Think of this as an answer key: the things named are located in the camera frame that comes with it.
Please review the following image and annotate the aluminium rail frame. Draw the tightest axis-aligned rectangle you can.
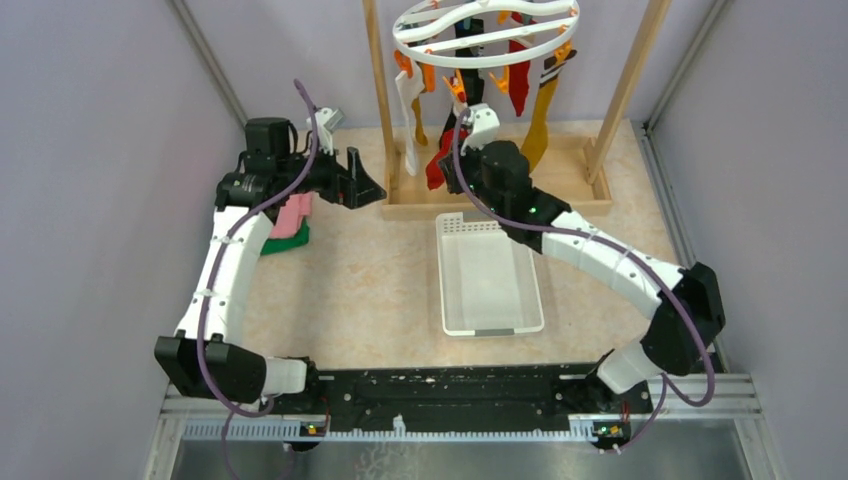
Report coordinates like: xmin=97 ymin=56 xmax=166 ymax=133
xmin=145 ymin=364 xmax=785 ymax=479

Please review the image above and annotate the red sock white cuff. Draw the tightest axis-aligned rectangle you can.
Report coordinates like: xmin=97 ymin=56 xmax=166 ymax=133
xmin=425 ymin=100 xmax=468 ymax=191

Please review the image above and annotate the pink folded towel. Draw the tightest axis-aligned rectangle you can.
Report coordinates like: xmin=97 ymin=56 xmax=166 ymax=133
xmin=270 ymin=192 xmax=314 ymax=239

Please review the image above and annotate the white plastic basket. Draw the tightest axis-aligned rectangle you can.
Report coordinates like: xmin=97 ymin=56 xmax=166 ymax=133
xmin=435 ymin=212 xmax=545 ymax=338

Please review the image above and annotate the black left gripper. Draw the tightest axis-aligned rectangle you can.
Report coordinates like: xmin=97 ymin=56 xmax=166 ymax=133
xmin=278 ymin=135 xmax=386 ymax=209

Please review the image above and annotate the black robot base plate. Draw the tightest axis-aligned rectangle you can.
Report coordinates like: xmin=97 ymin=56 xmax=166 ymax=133
xmin=272 ymin=363 xmax=653 ymax=434

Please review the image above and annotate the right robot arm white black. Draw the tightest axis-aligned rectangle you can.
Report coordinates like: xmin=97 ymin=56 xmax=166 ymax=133
xmin=428 ymin=140 xmax=726 ymax=412

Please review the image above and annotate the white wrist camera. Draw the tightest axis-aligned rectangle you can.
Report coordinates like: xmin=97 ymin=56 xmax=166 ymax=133
xmin=460 ymin=103 xmax=501 ymax=155
xmin=307 ymin=107 xmax=345 ymax=155

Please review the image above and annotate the mustard yellow sock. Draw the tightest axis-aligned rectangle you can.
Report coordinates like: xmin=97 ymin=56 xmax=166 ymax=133
xmin=521 ymin=42 xmax=577 ymax=172
xmin=410 ymin=95 xmax=429 ymax=147

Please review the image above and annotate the white round clip hanger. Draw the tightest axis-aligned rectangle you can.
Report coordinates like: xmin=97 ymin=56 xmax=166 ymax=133
xmin=392 ymin=1 xmax=582 ymax=69

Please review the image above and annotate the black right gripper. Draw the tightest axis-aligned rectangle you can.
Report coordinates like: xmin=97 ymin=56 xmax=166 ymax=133
xmin=438 ymin=134 xmax=508 ymax=218

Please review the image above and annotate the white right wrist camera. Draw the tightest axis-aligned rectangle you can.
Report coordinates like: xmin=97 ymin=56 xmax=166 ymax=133
xmin=460 ymin=103 xmax=501 ymax=155

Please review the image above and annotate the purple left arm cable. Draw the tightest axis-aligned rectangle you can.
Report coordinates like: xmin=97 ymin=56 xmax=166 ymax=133
xmin=197 ymin=79 xmax=318 ymax=480

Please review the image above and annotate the green folded towel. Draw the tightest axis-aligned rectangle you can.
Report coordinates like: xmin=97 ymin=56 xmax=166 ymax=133
xmin=260 ymin=221 xmax=310 ymax=256

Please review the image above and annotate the wooden hanger stand frame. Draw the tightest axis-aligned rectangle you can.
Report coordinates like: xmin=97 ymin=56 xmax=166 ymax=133
xmin=364 ymin=1 xmax=669 ymax=220

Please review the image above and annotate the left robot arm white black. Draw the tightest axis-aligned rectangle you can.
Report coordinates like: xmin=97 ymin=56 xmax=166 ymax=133
xmin=154 ymin=109 xmax=386 ymax=414

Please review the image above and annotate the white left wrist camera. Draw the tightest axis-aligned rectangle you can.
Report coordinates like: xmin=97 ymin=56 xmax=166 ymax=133
xmin=307 ymin=107 xmax=345 ymax=155

